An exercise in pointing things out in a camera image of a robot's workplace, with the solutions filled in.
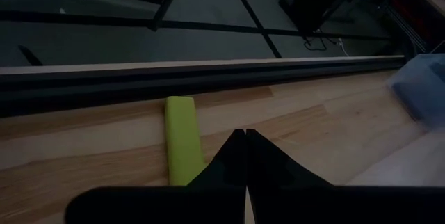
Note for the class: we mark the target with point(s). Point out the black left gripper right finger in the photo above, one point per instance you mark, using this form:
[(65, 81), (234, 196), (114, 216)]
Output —
[(278, 175)]

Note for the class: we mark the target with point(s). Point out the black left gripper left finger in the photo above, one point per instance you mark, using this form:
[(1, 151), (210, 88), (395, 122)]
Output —
[(222, 172)]

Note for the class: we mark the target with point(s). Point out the green rounded block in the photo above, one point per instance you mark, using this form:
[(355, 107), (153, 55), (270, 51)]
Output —
[(180, 137)]

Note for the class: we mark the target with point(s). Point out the clear plastic bin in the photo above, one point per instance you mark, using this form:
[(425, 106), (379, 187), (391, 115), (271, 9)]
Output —
[(420, 85)]

